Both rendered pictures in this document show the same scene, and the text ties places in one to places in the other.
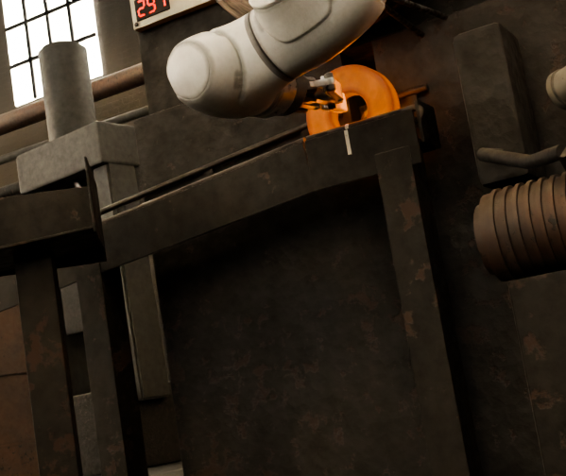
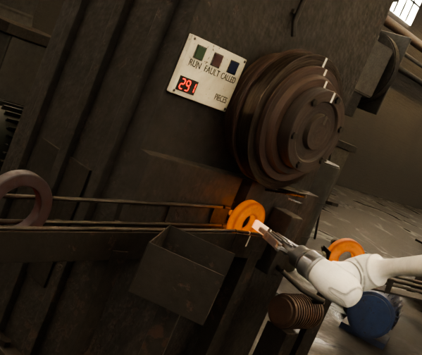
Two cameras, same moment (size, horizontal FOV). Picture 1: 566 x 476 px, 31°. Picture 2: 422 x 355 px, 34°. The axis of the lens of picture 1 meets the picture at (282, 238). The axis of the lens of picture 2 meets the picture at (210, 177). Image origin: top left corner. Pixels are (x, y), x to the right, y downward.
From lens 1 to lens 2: 2.65 m
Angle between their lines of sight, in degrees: 79
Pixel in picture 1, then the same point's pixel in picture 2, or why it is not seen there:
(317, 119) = (239, 221)
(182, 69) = (355, 299)
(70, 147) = not seen: outside the picture
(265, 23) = (368, 285)
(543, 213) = (308, 317)
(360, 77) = (260, 212)
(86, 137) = not seen: outside the picture
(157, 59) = (165, 113)
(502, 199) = (301, 308)
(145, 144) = (150, 172)
